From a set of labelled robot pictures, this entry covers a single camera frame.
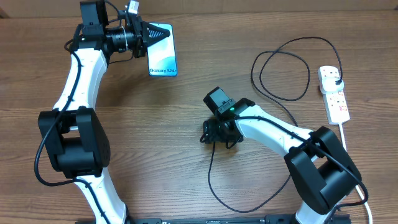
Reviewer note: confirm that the white power strip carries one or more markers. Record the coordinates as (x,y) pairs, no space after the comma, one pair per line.
(335,103)

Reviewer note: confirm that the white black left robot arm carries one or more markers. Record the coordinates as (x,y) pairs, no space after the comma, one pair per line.
(72,134)

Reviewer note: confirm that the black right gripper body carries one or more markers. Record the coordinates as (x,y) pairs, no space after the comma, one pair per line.
(218,134)

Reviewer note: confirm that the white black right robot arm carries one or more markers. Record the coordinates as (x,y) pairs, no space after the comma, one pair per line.
(323,173)

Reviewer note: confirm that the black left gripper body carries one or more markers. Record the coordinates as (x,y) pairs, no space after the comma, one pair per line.
(140,42)

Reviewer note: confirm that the blue screen smartphone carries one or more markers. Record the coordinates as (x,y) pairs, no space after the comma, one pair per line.
(161,56)

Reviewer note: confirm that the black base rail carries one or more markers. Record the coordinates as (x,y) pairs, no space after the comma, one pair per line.
(268,219)

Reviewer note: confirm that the white plug adapter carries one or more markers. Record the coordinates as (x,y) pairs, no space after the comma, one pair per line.
(329,85)

